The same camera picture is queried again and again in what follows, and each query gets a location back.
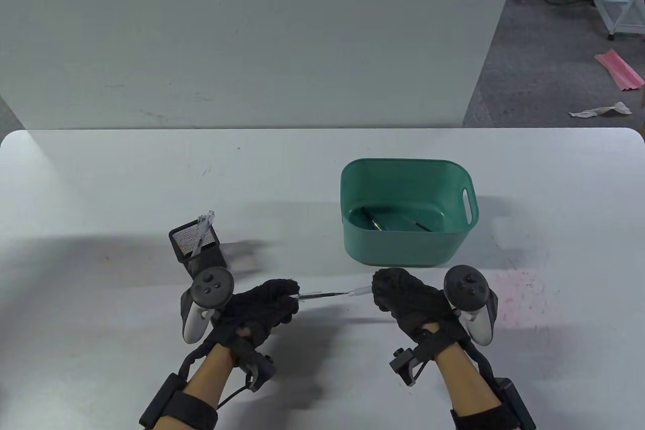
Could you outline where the white partition board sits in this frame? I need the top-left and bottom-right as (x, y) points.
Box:
(0, 0), (527, 129)

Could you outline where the black grey left hand controller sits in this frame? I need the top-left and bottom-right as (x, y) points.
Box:
(180, 268), (236, 345)

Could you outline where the person's left forearm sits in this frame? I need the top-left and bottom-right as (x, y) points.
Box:
(184, 344), (237, 405)

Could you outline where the green plastic bin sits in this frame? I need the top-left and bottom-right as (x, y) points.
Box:
(340, 158), (479, 269)

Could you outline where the black right armband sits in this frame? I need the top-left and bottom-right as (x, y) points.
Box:
(450, 402), (520, 430)

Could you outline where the black armband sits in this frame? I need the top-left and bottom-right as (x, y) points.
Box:
(450, 402), (520, 430)
(161, 392), (218, 430)

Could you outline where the pink folded paper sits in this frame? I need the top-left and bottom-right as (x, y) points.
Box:
(595, 49), (645, 92)

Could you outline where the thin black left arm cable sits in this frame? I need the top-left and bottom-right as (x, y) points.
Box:
(217, 385), (252, 408)

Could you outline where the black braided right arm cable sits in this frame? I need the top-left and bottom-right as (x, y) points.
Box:
(461, 339), (499, 385)

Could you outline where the person's left hand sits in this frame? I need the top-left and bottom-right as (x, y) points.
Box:
(202, 279), (301, 350)

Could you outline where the black grey hand controller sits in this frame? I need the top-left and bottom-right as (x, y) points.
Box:
(442, 265), (499, 346)
(180, 268), (236, 345)

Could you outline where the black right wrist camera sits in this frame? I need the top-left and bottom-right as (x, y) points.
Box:
(389, 348), (429, 388)

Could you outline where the person's right forearm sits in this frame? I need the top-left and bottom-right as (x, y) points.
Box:
(434, 344), (504, 413)

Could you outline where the person's right hand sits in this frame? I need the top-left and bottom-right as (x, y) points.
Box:
(372, 268), (467, 345)

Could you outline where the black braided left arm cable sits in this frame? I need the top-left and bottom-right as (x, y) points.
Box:
(179, 339), (215, 380)

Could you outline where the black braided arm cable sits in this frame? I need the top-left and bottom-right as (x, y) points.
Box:
(461, 339), (499, 385)
(179, 339), (215, 380)

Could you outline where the black grey right hand controller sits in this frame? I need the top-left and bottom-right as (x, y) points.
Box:
(442, 265), (499, 346)

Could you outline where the black mesh pen holder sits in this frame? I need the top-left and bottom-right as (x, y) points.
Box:
(169, 221), (227, 278)

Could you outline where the white crumpled paper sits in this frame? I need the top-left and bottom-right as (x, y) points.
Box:
(569, 101), (633, 119)

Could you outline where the black left armband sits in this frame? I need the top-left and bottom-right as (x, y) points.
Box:
(161, 392), (218, 430)

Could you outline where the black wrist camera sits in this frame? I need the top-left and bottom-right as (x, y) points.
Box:
(237, 344), (277, 391)
(389, 348), (429, 388)

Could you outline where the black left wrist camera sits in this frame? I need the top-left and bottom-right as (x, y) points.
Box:
(237, 344), (277, 391)

